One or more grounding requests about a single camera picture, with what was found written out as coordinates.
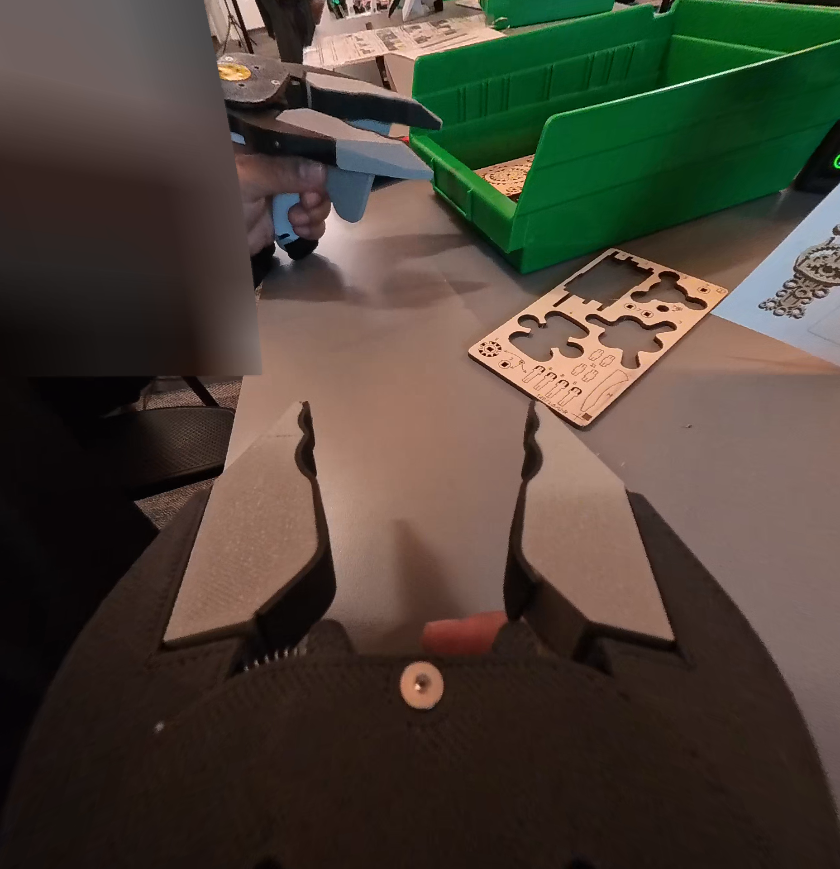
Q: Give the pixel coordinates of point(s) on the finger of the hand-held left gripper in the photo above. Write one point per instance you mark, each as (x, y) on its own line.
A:
(372, 153)
(366, 102)

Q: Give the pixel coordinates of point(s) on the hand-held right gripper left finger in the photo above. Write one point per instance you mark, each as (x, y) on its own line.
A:
(257, 536)

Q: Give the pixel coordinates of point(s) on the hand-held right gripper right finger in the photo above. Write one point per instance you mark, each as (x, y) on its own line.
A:
(583, 543)

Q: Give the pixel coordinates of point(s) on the green plastic bin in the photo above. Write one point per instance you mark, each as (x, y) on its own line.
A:
(596, 203)
(549, 12)

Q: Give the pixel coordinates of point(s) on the person's left hand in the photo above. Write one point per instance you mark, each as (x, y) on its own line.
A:
(264, 183)

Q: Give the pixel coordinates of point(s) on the person's right hand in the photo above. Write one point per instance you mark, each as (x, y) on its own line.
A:
(464, 631)

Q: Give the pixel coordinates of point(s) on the printed paper sheets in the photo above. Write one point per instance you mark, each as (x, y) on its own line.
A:
(406, 41)

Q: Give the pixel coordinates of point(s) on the black office chair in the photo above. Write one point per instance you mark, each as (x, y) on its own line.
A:
(182, 441)

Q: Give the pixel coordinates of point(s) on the engraved wooden gear sheet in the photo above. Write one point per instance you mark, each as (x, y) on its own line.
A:
(505, 178)

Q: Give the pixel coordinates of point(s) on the wooden sheet with lobed cutouts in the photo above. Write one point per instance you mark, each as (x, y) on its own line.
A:
(549, 383)

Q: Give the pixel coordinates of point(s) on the person's black top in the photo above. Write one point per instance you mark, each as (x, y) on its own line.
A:
(40, 509)

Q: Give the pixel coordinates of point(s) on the folded assembly instruction booklet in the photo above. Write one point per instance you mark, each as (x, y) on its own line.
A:
(786, 319)

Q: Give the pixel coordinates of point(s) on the black display device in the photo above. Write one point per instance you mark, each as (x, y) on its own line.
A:
(817, 170)

